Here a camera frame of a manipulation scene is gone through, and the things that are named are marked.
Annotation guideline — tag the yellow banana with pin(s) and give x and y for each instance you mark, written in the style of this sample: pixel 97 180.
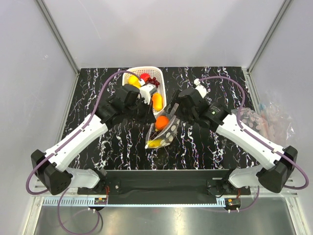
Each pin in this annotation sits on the yellow banana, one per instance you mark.
pixel 154 143

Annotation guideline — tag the orange fruit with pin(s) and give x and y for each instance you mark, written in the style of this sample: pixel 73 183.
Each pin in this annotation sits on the orange fruit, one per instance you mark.
pixel 161 123

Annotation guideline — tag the connector block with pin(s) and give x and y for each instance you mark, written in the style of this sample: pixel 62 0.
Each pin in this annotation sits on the connector block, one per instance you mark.
pixel 234 202
pixel 100 200

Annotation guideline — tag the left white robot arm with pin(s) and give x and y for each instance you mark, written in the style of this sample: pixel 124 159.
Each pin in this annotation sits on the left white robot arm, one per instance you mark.
pixel 52 166

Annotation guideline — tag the white plastic basket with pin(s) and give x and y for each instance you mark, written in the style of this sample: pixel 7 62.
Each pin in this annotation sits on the white plastic basket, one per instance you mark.
pixel 157 73

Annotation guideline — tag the purple red grape bunch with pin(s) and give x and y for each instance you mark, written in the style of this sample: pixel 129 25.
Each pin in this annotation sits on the purple red grape bunch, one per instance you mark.
pixel 153 81

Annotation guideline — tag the right connector block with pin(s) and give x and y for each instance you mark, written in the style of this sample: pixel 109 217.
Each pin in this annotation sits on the right connector block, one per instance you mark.
pixel 234 202

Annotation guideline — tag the aluminium frame rail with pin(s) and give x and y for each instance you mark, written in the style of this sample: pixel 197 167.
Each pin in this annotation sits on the aluminium frame rail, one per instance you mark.
pixel 244 192

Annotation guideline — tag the orange yellow mango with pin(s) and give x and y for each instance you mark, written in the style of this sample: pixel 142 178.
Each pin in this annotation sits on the orange yellow mango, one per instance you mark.
pixel 157 102

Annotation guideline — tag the upper yellow lemon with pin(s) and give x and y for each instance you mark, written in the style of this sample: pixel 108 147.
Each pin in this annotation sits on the upper yellow lemon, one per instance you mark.
pixel 133 80

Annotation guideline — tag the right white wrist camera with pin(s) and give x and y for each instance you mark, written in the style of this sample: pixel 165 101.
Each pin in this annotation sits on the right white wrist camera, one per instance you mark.
pixel 200 88

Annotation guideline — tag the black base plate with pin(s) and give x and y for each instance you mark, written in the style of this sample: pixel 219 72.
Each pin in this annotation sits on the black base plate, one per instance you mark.
pixel 210 180

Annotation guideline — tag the dark blue grape bunch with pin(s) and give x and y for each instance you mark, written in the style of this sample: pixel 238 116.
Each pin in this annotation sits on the dark blue grape bunch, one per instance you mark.
pixel 153 135

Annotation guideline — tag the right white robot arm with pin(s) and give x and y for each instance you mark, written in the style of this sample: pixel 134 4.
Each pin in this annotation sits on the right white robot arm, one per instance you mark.
pixel 275 162

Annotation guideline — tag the red strawberry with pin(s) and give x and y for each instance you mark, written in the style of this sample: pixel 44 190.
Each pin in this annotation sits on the red strawberry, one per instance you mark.
pixel 145 76

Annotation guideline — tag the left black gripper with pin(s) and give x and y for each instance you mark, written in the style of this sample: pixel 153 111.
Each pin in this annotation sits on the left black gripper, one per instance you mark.
pixel 148 117

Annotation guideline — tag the left connector block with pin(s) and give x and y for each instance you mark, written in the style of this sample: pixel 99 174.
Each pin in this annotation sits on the left connector block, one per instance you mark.
pixel 100 200

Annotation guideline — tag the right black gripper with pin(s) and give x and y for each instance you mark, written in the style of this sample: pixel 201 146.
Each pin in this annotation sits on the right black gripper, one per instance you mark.
pixel 178 111

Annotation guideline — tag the clear dotted zip bag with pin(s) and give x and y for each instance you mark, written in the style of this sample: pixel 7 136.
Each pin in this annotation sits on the clear dotted zip bag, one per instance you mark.
pixel 168 133

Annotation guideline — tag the pile of spare zip bags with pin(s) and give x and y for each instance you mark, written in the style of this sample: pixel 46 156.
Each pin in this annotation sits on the pile of spare zip bags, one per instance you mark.
pixel 272 122

